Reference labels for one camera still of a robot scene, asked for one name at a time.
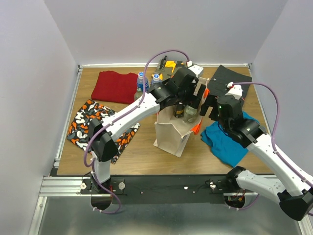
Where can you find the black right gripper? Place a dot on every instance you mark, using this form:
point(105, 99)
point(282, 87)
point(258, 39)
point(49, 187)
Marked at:
point(209, 101)

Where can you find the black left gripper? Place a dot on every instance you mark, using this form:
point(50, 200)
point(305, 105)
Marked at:
point(197, 100)

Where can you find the Pocari Sweat bottle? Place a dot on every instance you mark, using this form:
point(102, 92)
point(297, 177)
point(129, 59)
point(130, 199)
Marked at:
point(156, 78)
point(142, 82)

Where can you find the beige canvas tote bag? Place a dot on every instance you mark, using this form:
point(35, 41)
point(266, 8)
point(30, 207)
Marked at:
point(173, 133)

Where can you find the green cap glass bottle front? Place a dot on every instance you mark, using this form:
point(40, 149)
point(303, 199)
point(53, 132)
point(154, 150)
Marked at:
point(138, 94)

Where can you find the green cap glass bottle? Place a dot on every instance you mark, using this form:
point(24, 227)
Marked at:
point(138, 94)
point(190, 114)

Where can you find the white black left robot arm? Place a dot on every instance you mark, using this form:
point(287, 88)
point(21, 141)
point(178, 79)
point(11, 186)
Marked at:
point(102, 136)

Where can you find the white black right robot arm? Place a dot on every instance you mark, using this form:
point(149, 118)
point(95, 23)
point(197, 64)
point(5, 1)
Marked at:
point(292, 188)

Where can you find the dark grey buttoned garment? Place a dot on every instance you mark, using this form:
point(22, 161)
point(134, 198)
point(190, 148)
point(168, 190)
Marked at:
point(217, 85)

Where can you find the green cap glass bottle back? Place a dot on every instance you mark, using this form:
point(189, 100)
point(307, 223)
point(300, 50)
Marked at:
point(190, 114)

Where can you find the black soda can left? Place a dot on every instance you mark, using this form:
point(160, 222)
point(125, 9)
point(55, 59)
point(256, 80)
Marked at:
point(178, 111)

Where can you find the camouflage yellow green shorts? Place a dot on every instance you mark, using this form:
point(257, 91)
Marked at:
point(167, 68)

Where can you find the teal blue shirt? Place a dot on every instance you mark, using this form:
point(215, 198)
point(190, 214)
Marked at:
point(222, 146)

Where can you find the folded red shirt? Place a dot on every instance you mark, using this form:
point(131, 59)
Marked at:
point(115, 87)

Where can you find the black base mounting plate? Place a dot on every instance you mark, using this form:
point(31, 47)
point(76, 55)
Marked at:
point(167, 189)

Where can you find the orange black patterned shorts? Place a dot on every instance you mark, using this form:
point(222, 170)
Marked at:
point(79, 127)

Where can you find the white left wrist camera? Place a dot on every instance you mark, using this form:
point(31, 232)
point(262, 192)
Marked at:
point(197, 70)

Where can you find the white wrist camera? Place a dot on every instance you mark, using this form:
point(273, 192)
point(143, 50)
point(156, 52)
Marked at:
point(235, 90)
point(197, 70)

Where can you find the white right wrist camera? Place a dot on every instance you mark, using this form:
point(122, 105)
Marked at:
point(235, 90)

